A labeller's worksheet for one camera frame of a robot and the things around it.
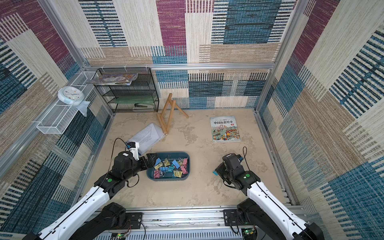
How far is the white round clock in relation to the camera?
74cm

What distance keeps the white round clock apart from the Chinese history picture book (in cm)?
80

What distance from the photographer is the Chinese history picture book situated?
41.1 inches
